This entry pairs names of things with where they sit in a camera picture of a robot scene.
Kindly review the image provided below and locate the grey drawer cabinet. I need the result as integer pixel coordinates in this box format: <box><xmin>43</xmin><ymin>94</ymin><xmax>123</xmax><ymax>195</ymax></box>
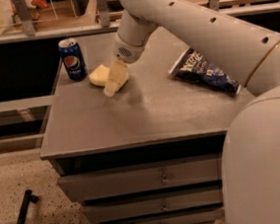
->
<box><xmin>40</xmin><ymin>28</ymin><xmax>252</xmax><ymax>224</ymax></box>

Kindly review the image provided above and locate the metal shelf rail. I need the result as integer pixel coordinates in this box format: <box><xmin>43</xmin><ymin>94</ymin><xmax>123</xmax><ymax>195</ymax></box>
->
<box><xmin>0</xmin><ymin>0</ymin><xmax>280</xmax><ymax>45</ymax></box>

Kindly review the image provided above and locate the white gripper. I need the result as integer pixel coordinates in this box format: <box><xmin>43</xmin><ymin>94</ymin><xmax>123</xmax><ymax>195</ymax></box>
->
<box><xmin>104</xmin><ymin>36</ymin><xmax>145</xmax><ymax>97</ymax></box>

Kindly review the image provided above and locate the bottom grey drawer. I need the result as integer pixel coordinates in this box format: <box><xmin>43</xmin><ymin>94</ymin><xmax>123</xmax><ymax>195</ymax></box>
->
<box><xmin>95</xmin><ymin>206</ymin><xmax>226</xmax><ymax>224</ymax></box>

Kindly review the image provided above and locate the grey drawer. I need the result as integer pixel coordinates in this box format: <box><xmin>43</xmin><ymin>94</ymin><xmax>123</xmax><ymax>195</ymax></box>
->
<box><xmin>82</xmin><ymin>187</ymin><xmax>222</xmax><ymax>224</ymax></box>
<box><xmin>57</xmin><ymin>154</ymin><xmax>221</xmax><ymax>201</ymax></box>
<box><xmin>95</xmin><ymin>206</ymin><xmax>226</xmax><ymax>224</ymax></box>

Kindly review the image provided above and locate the top grey drawer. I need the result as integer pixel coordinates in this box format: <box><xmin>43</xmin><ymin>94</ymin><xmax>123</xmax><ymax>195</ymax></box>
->
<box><xmin>57</xmin><ymin>154</ymin><xmax>221</xmax><ymax>201</ymax></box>

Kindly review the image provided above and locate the blue chip bag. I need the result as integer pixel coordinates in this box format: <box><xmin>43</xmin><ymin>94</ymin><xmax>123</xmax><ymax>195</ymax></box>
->
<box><xmin>168</xmin><ymin>47</ymin><xmax>241</xmax><ymax>94</ymax></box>

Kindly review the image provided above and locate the middle grey drawer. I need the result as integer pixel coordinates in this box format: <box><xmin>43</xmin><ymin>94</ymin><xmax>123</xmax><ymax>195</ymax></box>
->
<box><xmin>82</xmin><ymin>187</ymin><xmax>222</xmax><ymax>224</ymax></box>

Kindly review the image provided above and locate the blue Pepsi can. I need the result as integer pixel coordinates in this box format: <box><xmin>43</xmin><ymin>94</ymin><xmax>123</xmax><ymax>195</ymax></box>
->
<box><xmin>58</xmin><ymin>38</ymin><xmax>88</xmax><ymax>81</ymax></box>

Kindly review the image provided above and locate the yellow sponge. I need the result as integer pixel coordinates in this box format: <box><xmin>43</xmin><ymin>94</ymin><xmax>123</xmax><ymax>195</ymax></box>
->
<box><xmin>87</xmin><ymin>61</ymin><xmax>130</xmax><ymax>89</ymax></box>

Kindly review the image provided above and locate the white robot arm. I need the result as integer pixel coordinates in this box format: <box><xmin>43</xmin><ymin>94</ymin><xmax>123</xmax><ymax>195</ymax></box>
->
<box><xmin>113</xmin><ymin>0</ymin><xmax>280</xmax><ymax>224</ymax></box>

